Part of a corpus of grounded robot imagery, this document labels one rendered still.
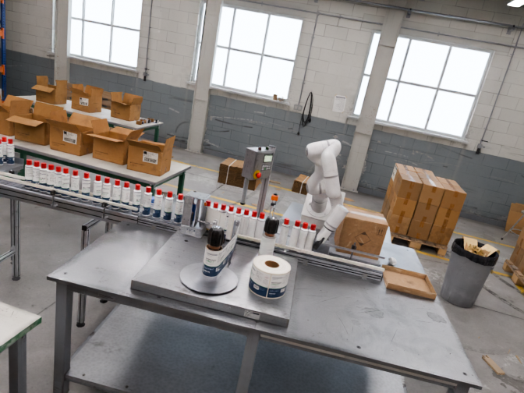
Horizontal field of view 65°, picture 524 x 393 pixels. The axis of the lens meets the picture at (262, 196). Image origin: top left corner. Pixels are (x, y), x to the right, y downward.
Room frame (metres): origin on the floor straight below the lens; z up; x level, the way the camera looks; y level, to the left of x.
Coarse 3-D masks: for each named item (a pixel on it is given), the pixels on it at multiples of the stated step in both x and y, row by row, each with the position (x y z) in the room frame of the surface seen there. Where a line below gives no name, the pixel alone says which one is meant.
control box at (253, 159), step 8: (248, 152) 2.52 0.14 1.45; (256, 152) 2.48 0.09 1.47; (264, 152) 2.53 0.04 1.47; (272, 152) 2.59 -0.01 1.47; (248, 160) 2.51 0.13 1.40; (256, 160) 2.48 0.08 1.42; (272, 160) 2.60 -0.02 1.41; (248, 168) 2.50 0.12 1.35; (256, 168) 2.49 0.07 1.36; (248, 176) 2.50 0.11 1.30; (256, 176) 2.50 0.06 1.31; (264, 176) 2.56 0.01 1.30
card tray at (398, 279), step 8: (384, 264) 2.53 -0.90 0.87; (384, 272) 2.48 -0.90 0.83; (392, 272) 2.51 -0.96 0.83; (400, 272) 2.52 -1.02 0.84; (408, 272) 2.51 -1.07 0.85; (416, 272) 2.51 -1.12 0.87; (384, 280) 2.37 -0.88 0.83; (392, 280) 2.39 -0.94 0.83; (400, 280) 2.41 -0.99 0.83; (408, 280) 2.44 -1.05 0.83; (416, 280) 2.46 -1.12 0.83; (424, 280) 2.48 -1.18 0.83; (392, 288) 2.27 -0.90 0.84; (400, 288) 2.27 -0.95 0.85; (408, 288) 2.26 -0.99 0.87; (416, 288) 2.35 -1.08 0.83; (424, 288) 2.37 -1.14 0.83; (432, 288) 2.34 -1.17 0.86; (424, 296) 2.25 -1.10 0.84; (432, 296) 2.25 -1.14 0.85
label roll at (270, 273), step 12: (264, 264) 1.90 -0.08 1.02; (276, 264) 1.94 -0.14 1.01; (288, 264) 1.95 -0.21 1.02; (252, 276) 1.87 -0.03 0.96; (264, 276) 1.82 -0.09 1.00; (276, 276) 1.82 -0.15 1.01; (288, 276) 1.88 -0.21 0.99; (252, 288) 1.85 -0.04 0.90; (264, 288) 1.82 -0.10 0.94; (276, 288) 1.83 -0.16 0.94
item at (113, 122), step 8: (16, 96) 6.28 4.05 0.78; (24, 96) 6.41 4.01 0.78; (32, 96) 6.53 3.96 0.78; (32, 104) 6.09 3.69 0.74; (56, 104) 6.22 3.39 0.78; (64, 104) 6.34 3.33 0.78; (72, 112) 5.90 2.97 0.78; (80, 112) 5.99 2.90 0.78; (96, 112) 6.22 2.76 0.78; (104, 112) 6.36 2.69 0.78; (112, 120) 5.89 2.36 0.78; (120, 120) 6.00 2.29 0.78; (128, 128) 5.77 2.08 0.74; (136, 128) 5.69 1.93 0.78; (152, 128) 6.24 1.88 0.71
